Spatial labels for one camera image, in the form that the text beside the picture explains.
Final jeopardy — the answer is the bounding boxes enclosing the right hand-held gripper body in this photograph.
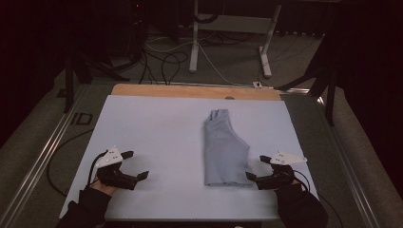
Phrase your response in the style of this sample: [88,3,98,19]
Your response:
[256,150,309,191]

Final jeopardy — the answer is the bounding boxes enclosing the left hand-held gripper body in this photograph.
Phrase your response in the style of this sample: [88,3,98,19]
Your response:
[94,145,140,191]

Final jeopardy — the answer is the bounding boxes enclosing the grey tank top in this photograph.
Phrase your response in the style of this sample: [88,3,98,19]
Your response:
[202,108,255,187]

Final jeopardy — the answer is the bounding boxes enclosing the person's left hand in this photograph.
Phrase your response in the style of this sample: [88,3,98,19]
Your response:
[89,179,119,198]

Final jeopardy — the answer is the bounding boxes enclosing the white table mat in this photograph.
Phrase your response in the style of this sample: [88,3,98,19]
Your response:
[58,94,319,221]

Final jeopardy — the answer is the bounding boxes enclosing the black stand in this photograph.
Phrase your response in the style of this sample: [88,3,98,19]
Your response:
[62,51,131,115]
[275,32,342,127]

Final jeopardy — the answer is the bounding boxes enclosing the wooden table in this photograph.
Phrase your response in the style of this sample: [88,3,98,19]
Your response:
[110,83,282,102]

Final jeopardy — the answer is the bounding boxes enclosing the dark computer tower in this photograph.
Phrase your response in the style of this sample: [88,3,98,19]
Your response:
[103,0,149,66]

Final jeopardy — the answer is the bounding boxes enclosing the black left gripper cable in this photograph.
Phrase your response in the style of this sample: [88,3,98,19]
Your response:
[86,150,109,188]

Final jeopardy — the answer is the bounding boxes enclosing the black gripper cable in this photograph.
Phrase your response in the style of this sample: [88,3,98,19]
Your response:
[292,168,312,193]
[86,150,109,188]

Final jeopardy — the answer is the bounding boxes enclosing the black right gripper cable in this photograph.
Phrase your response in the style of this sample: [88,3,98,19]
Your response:
[292,168,312,193]

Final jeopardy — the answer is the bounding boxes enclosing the long black floor cable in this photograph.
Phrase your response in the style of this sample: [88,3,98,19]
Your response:
[46,127,95,197]

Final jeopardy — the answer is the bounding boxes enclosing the metal floor rail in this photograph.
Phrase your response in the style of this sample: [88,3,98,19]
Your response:
[0,85,90,228]
[316,95,383,228]

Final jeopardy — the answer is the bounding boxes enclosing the looped black floor cables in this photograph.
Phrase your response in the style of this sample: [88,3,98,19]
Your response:
[138,49,190,86]

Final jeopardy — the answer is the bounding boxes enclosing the white floor cable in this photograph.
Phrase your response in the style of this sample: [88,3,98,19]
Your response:
[144,35,255,87]

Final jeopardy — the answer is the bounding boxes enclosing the white metal desk frame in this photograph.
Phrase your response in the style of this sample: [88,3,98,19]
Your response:
[188,0,282,79]

